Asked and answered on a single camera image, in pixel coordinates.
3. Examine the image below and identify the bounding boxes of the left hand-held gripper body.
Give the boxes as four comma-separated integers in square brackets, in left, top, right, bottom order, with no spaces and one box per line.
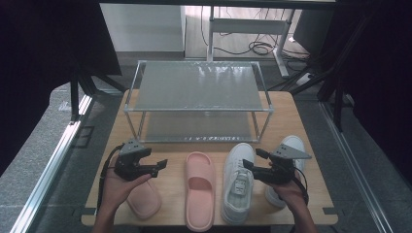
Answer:
[114,139,154,182]

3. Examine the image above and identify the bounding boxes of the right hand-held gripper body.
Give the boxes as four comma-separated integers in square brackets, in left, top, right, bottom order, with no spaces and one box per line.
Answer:
[259,144,313,185]

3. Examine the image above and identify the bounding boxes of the white sneaker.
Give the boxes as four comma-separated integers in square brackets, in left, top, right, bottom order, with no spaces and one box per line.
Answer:
[221,142,257,225]
[264,135,306,209]

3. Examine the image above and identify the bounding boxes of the pink slipper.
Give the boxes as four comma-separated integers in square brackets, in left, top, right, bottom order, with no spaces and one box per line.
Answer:
[184,150,217,233]
[125,179,162,220]

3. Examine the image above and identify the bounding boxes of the two-tier metal shoe rack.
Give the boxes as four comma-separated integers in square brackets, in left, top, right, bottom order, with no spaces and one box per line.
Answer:
[123,59,275,144]

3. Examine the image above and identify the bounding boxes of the person's right hand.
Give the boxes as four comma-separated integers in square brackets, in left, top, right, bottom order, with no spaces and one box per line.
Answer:
[270,170,308,211]

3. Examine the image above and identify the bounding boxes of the person's left hand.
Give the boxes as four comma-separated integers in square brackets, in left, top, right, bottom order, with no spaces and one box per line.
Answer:
[97,165,153,212]

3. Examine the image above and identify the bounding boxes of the black floor hatch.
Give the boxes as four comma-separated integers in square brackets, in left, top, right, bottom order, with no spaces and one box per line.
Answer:
[75,125,95,149]

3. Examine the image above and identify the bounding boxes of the black metal stand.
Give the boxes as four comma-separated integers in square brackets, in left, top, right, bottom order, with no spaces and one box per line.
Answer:
[69,64,128,122]
[268,16,370,132]

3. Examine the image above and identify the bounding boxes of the white power strip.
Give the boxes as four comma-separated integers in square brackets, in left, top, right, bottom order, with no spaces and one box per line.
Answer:
[295,72,316,86]

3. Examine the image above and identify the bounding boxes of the white cabinet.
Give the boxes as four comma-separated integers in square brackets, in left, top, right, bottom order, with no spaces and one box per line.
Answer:
[100,3,187,53]

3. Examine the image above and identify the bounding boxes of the dark box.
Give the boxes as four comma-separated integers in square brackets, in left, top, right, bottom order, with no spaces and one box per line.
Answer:
[292,9,335,56]

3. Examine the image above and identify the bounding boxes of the dark curtain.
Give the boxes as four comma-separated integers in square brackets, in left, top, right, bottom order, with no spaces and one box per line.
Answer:
[336,0,412,187]
[0,0,122,178]

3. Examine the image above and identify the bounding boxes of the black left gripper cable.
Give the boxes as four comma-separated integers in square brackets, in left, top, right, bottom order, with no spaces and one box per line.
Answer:
[96,144,125,215]

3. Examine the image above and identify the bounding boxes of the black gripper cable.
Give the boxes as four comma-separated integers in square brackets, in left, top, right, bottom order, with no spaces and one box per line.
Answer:
[292,166,310,207]
[96,144,125,215]

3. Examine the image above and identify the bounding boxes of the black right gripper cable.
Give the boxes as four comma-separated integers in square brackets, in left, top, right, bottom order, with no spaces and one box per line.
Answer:
[292,166,310,207]

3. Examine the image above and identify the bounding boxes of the aluminium rail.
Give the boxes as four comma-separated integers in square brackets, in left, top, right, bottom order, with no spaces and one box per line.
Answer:
[319,101,395,233]
[9,93,93,233]

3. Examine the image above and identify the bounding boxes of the black floor cables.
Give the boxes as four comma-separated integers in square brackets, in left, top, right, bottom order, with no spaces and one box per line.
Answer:
[200,6,312,62]

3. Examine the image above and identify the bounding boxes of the white desk frame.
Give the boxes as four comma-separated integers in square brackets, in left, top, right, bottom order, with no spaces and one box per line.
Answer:
[206,6,296,79]

